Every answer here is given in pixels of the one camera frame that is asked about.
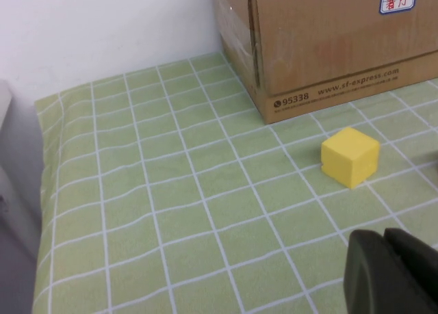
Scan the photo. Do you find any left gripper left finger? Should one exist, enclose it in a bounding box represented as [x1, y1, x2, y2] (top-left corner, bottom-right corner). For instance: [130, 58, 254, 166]
[344, 228, 438, 314]

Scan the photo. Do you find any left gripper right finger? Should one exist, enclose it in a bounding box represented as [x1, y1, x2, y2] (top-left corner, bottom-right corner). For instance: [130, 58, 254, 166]
[383, 227, 438, 300]

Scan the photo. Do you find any yellow foam cube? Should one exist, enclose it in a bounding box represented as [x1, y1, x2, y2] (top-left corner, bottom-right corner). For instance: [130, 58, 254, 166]
[320, 127, 381, 190]

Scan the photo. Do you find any cardboard box with F2 print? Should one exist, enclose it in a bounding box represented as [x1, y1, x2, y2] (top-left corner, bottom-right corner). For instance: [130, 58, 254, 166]
[210, 0, 438, 125]

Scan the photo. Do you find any green checkered tablecloth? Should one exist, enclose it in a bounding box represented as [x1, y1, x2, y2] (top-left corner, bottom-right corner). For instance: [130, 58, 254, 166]
[32, 52, 438, 314]

